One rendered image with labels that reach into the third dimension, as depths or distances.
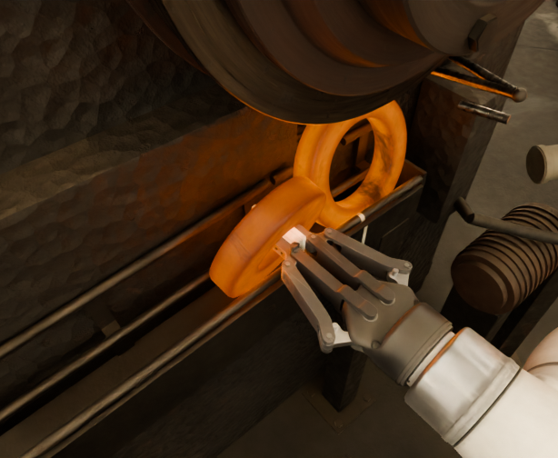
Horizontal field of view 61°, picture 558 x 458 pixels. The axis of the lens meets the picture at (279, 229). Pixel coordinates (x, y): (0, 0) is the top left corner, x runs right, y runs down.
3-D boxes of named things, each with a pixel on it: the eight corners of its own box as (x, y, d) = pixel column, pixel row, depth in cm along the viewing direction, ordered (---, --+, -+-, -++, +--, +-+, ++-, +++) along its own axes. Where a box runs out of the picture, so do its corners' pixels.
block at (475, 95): (387, 194, 85) (416, 72, 67) (416, 174, 88) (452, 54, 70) (435, 229, 79) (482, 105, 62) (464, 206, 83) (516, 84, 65)
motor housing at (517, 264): (397, 377, 121) (455, 242, 81) (451, 328, 130) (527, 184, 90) (439, 417, 114) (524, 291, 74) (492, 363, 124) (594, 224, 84)
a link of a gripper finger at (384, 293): (388, 303, 45) (397, 294, 45) (305, 233, 50) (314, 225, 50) (380, 323, 48) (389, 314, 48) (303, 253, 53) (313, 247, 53)
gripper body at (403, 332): (393, 404, 45) (321, 336, 49) (445, 347, 48) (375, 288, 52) (412, 373, 39) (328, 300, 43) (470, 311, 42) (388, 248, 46)
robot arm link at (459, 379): (493, 389, 46) (443, 346, 49) (534, 349, 39) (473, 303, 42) (439, 457, 42) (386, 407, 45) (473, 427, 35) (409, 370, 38)
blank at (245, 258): (189, 271, 45) (214, 295, 44) (303, 153, 46) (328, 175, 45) (224, 284, 60) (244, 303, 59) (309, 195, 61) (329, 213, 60)
